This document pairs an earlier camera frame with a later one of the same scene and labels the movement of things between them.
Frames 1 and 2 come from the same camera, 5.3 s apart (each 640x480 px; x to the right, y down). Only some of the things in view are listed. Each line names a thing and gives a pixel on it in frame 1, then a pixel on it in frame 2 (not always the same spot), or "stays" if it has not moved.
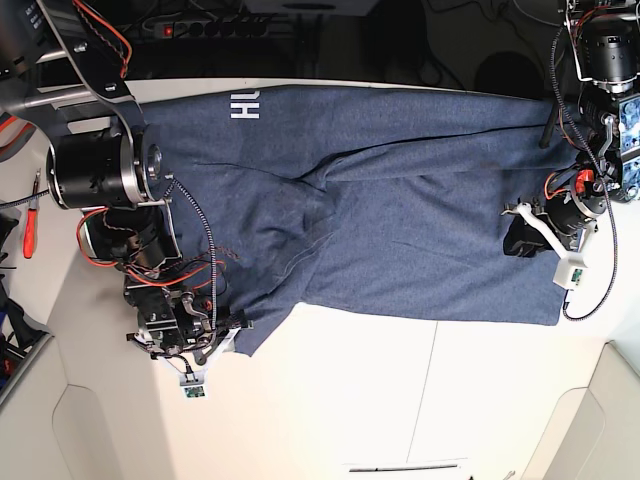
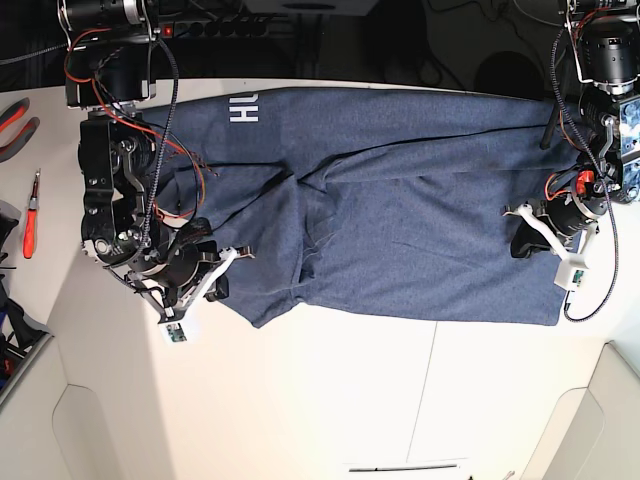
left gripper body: x=187 y=375 → x=212 y=284
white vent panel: x=401 y=468 stays
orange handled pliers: x=26 y=131 stays
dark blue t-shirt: x=388 y=198 stays
